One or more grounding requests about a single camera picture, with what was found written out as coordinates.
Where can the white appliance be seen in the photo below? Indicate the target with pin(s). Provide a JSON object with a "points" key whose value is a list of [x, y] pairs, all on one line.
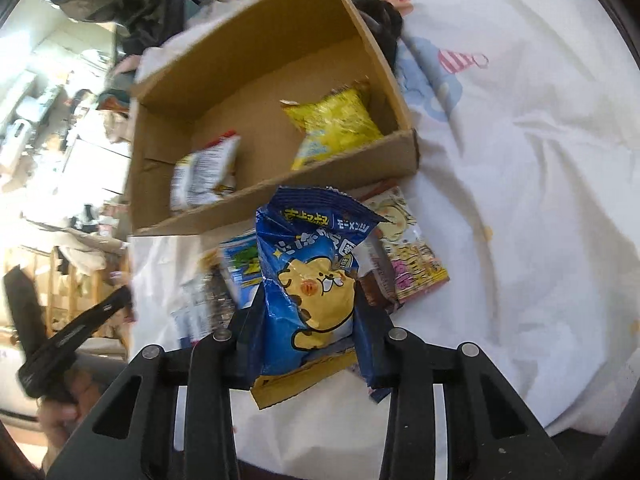
{"points": [[15, 142]]}

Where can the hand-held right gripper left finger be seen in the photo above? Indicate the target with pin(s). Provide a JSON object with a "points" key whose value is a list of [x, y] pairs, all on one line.
{"points": [[247, 332]]}

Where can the person's left hand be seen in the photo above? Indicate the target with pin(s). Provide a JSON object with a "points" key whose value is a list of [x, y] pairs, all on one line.
{"points": [[62, 420]]}

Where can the dark plastic bag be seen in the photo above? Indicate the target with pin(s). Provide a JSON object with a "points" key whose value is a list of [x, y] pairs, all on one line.
{"points": [[150, 0]]}

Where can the green blue snack packet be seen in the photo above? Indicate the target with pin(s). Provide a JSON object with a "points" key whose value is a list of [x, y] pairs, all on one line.
{"points": [[242, 265]]}

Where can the brown chocolate snack packet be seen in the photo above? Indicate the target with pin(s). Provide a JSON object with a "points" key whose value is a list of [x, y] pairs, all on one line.
{"points": [[380, 282]]}

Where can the silver white snack packet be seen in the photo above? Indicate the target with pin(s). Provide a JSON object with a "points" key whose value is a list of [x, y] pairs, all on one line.
{"points": [[205, 305]]}

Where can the black cloth item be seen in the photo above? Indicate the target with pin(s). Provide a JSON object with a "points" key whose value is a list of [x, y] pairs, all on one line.
{"points": [[382, 20]]}

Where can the printed white bed sheet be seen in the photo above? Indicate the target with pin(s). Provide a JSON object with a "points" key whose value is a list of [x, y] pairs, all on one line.
{"points": [[525, 185]]}

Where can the cardboard box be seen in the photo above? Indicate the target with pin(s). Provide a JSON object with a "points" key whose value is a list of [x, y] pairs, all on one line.
{"points": [[280, 75]]}

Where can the pink yellow cartoon snack packet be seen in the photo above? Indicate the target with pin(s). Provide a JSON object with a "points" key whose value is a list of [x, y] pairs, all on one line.
{"points": [[415, 255]]}

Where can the white red-edged snack packet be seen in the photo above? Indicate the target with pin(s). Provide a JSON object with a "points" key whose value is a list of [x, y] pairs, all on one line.
{"points": [[200, 175]]}

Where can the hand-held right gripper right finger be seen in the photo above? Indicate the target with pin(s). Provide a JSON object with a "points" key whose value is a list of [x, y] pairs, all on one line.
{"points": [[372, 332]]}

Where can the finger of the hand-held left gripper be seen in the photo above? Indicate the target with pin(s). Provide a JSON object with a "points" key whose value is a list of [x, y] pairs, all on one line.
{"points": [[75, 332]]}

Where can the wooden shelf rack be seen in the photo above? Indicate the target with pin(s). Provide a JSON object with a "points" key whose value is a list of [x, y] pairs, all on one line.
{"points": [[70, 285]]}

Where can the blue cartoon snack packet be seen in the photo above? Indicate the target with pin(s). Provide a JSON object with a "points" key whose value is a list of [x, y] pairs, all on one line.
{"points": [[310, 270]]}

